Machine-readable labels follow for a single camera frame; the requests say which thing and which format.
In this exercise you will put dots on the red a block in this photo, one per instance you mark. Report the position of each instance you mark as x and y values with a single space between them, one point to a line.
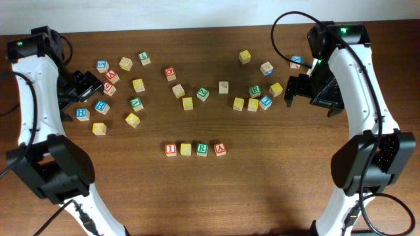
220 149
112 76

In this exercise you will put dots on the yellow block top right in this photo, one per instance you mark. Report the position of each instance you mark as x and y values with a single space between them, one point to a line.
244 57

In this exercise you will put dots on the plain wood block centre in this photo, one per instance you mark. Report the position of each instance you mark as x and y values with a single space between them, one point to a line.
178 91

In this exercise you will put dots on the red I block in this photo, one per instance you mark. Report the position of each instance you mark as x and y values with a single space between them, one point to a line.
170 150

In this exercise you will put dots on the green L block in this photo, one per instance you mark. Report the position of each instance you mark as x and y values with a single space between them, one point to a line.
144 58

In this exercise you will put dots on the red Q block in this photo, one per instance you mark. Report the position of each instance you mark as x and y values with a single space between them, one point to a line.
170 73

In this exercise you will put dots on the yellow block centre left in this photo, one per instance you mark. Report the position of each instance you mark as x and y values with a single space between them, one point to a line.
138 85

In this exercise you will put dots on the wood block blue side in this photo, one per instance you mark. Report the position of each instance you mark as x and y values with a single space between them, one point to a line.
266 68

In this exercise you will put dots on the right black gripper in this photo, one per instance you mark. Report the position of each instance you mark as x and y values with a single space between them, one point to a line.
295 86

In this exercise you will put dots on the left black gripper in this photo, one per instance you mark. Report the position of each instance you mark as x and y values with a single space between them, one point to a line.
90 84

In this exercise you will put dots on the plain wood yellow-side block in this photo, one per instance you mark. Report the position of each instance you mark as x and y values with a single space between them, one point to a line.
126 63

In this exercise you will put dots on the yellow block pair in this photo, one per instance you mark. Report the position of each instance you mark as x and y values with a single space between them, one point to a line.
253 105
238 104

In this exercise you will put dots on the red 6 block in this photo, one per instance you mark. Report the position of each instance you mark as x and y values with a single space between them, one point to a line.
109 88

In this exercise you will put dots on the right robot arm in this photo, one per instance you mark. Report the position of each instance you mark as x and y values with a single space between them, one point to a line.
342 78

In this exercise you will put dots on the yellow C block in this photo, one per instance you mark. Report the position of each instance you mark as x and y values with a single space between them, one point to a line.
185 149

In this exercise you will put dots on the yellow O block far left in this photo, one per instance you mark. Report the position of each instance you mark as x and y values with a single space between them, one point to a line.
99 129

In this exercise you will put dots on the yellow block right pair left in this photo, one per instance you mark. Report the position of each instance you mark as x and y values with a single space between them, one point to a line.
238 104

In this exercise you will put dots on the green V block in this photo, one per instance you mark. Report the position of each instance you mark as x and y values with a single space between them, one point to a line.
136 104

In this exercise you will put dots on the blue S block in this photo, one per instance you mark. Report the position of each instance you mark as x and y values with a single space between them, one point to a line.
102 66

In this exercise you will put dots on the green Z block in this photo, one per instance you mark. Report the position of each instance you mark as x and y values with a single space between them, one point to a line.
202 94

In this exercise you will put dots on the yellow O block tilted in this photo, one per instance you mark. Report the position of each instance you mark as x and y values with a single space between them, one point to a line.
132 120

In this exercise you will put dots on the blue H block left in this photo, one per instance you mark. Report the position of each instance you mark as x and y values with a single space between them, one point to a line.
82 114

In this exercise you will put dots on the blue I block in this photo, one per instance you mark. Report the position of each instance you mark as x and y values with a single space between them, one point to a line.
265 102

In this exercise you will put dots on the green r block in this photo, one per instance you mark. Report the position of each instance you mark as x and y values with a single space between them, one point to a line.
202 150
255 91

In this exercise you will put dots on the blue X block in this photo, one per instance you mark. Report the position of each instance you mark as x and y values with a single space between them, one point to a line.
296 62

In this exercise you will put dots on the yellow S block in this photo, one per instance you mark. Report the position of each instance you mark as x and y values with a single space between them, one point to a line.
187 103

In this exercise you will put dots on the blue H block tilted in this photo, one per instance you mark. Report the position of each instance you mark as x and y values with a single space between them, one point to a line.
102 107

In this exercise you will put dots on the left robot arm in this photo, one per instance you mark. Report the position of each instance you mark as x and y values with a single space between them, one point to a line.
49 163

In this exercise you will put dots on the plain wood block upright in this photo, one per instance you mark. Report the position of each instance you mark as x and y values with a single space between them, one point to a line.
223 87

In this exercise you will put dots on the yellow M block right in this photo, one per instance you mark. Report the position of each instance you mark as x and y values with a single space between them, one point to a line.
275 89

